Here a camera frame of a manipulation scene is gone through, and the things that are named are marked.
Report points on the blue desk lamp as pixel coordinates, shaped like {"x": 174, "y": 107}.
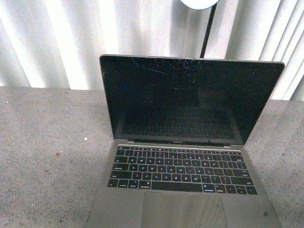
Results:
{"x": 203, "y": 5}

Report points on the silver grey laptop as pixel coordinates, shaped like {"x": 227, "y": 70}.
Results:
{"x": 178, "y": 158}

